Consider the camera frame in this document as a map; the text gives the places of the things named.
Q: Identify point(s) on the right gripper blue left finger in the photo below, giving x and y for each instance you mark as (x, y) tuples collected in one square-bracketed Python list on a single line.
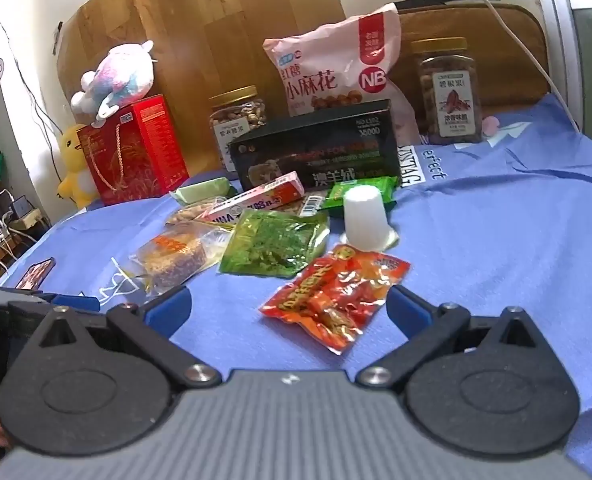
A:
[(145, 331)]

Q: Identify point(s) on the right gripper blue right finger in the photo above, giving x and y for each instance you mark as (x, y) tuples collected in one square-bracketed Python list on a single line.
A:
[(431, 331)]

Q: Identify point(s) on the clear bag brown cake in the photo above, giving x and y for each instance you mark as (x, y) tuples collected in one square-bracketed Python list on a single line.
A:
[(177, 253)]

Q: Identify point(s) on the red orange candy bag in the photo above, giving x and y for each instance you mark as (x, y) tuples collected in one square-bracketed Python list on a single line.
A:
[(335, 296)]

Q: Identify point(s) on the white plastic cup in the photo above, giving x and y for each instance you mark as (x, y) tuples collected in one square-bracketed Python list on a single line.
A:
[(366, 224)]

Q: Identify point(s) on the clear bag of peanuts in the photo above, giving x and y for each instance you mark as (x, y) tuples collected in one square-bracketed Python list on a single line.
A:
[(194, 212)]

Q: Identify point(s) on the bright green snack packet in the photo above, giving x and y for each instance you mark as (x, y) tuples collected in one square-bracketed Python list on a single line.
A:
[(342, 191)]

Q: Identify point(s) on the green leaf snack packet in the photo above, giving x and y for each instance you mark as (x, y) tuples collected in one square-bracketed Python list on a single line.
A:
[(274, 243)]

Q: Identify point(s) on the pale green packet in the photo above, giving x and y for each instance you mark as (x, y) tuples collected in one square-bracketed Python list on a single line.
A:
[(205, 190)]

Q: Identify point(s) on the red white long box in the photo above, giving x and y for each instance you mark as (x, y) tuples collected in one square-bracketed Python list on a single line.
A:
[(277, 193)]

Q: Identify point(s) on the black sheep tin box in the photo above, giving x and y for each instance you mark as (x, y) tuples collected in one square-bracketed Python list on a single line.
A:
[(324, 147)]

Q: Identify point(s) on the smartphone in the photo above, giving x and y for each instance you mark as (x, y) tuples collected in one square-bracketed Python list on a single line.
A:
[(36, 274)]

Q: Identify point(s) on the blue printed cloth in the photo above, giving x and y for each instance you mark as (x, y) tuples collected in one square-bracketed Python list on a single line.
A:
[(506, 222)]

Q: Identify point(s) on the yellow duck plush toy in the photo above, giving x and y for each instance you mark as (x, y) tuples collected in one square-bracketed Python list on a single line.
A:
[(78, 184)]

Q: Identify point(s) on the red gift box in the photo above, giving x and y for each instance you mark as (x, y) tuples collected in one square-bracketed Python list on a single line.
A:
[(135, 154)]

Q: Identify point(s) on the white charger plugs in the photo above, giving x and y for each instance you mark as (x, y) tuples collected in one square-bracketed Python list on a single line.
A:
[(18, 234)]

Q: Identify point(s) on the cashew jar gold lid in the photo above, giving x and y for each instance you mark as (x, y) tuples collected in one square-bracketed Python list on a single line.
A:
[(234, 113)]

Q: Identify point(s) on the pecan jar gold lid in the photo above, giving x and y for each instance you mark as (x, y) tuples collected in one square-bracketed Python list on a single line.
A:
[(449, 84)]

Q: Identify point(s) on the pink blue plush toy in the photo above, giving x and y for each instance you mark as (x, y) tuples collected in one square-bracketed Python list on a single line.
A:
[(123, 77)]

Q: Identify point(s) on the brown cushion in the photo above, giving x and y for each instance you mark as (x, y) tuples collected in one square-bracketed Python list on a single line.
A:
[(507, 79)]

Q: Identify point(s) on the pink twisted snack bag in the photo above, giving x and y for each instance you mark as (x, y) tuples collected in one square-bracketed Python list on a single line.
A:
[(345, 63)]

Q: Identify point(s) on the wooden board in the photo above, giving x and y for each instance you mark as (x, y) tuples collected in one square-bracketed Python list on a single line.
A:
[(202, 48)]

